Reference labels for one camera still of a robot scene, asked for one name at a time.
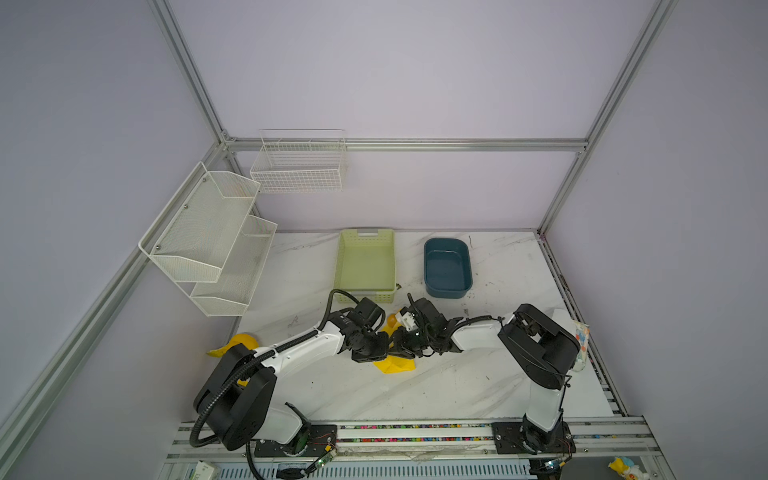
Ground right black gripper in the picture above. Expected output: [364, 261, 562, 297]
[386, 327, 433, 359]

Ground yellow paper napkin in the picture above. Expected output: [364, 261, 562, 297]
[373, 313, 416, 374]

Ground light green plastic basket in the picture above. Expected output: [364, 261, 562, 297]
[334, 228, 397, 304]

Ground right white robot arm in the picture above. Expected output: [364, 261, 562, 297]
[387, 298, 580, 454]

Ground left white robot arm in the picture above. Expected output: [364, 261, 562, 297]
[189, 297, 389, 451]

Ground teal plastic tray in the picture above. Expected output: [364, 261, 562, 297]
[424, 238, 473, 299]

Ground yellow banana toy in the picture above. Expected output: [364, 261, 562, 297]
[206, 333, 260, 371]

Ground colourful small carton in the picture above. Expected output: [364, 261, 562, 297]
[573, 321, 590, 372]

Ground white two-tier mesh shelf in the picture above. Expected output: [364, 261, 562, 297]
[138, 164, 277, 317]

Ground small yellow toy figure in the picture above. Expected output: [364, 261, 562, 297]
[608, 457, 651, 480]

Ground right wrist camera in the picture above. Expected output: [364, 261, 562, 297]
[396, 308, 419, 332]

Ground left black corrugated cable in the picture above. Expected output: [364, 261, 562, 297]
[188, 289, 361, 480]

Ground white wire wall basket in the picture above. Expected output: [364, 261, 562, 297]
[250, 129, 347, 194]

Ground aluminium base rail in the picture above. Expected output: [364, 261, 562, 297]
[160, 416, 674, 479]

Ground aluminium cage frame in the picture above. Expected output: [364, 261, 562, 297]
[1, 1, 677, 476]

